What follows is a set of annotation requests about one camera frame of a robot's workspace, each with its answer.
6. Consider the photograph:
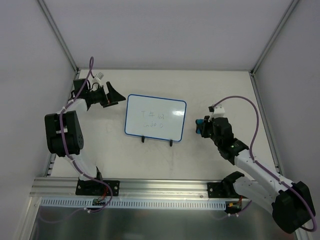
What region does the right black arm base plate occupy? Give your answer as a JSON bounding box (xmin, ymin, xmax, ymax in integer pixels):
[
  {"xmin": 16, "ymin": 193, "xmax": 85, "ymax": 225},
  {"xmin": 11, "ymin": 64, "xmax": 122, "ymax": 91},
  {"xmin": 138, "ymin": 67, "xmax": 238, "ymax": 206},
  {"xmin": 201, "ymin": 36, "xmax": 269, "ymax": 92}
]
[{"xmin": 206, "ymin": 182, "xmax": 228, "ymax": 199}]

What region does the blue whiteboard eraser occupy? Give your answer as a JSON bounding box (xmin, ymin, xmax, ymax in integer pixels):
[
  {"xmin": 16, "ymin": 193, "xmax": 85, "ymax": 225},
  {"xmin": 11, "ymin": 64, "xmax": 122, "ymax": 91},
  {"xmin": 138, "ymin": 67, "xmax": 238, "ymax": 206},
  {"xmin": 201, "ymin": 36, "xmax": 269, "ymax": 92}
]
[{"xmin": 195, "ymin": 119, "xmax": 204, "ymax": 135}]

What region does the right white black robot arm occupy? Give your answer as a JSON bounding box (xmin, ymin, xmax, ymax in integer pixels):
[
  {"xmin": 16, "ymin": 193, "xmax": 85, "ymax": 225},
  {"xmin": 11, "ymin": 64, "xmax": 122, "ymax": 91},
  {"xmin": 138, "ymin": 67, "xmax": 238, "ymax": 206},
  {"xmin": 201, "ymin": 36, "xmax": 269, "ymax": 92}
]
[{"xmin": 195, "ymin": 115, "xmax": 317, "ymax": 234}]

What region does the aluminium mounting rail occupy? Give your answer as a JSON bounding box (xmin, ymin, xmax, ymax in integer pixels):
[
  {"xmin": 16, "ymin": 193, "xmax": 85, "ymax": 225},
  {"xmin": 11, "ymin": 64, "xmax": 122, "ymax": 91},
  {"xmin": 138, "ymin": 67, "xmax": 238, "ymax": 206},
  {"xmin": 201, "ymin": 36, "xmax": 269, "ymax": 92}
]
[{"xmin": 29, "ymin": 177, "xmax": 239, "ymax": 200}]

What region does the blue-framed whiteboard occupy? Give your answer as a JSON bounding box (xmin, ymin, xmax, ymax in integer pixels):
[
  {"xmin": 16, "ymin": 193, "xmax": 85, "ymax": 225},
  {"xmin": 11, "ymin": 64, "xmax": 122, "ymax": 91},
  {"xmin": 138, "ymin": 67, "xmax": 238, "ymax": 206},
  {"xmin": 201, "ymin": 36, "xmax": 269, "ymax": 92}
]
[{"xmin": 124, "ymin": 94, "xmax": 187, "ymax": 142}]

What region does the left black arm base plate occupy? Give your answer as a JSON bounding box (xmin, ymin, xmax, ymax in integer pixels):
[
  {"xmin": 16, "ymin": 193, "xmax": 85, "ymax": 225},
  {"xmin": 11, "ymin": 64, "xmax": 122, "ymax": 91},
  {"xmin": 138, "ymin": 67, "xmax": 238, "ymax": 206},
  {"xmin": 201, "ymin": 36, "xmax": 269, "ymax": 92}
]
[{"xmin": 75, "ymin": 179, "xmax": 121, "ymax": 197}]

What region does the purple cable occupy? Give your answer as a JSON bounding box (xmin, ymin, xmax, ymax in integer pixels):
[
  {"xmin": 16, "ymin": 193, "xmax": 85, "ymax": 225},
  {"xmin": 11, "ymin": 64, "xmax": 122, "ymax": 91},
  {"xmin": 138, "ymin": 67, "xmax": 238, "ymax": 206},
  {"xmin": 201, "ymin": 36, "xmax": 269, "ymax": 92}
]
[
  {"xmin": 37, "ymin": 56, "xmax": 115, "ymax": 223},
  {"xmin": 212, "ymin": 95, "xmax": 317, "ymax": 233}
]

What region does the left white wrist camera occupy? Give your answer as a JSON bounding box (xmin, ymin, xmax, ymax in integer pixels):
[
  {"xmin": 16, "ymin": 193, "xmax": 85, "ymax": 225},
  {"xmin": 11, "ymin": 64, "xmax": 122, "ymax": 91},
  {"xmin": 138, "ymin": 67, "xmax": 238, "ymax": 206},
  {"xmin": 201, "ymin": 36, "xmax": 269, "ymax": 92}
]
[{"xmin": 92, "ymin": 72, "xmax": 104, "ymax": 86}]

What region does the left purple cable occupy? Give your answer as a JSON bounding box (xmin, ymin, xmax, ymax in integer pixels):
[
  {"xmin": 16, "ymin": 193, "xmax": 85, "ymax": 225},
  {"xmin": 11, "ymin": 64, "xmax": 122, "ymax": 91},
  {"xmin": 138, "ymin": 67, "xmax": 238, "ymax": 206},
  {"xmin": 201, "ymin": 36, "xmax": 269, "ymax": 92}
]
[{"xmin": 37, "ymin": 56, "xmax": 115, "ymax": 223}]

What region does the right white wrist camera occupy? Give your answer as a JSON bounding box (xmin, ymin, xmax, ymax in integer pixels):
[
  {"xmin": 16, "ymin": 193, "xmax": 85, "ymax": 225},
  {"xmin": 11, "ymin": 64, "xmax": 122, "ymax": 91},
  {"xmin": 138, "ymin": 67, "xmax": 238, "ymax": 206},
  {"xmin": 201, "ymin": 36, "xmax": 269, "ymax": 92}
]
[{"xmin": 208, "ymin": 104, "xmax": 225, "ymax": 121}]

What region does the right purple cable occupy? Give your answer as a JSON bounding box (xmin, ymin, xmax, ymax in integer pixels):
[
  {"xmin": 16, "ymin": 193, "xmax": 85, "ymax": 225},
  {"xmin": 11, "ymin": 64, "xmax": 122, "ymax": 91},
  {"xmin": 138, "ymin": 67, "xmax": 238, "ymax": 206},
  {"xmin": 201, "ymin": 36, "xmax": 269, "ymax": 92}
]
[{"xmin": 212, "ymin": 95, "xmax": 317, "ymax": 233}]

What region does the white slotted cable duct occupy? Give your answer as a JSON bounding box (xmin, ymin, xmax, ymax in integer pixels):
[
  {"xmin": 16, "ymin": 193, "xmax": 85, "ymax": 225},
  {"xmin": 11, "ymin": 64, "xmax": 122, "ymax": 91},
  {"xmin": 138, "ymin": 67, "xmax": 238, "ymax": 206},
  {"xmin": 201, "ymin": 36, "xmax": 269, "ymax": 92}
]
[{"xmin": 40, "ymin": 197, "xmax": 226, "ymax": 211}]

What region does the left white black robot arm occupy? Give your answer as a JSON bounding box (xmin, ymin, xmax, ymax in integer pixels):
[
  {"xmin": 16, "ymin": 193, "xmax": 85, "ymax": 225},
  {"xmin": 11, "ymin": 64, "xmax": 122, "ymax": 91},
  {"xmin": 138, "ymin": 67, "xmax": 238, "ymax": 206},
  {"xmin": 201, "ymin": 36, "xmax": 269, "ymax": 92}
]
[{"xmin": 44, "ymin": 78, "xmax": 126, "ymax": 195}]

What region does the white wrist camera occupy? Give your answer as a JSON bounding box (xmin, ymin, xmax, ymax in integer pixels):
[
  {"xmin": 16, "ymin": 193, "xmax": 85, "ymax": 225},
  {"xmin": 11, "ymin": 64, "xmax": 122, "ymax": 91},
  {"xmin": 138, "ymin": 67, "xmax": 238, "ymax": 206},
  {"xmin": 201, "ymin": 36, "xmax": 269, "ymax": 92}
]
[
  {"xmin": 208, "ymin": 104, "xmax": 225, "ymax": 121},
  {"xmin": 92, "ymin": 72, "xmax": 104, "ymax": 86}
]

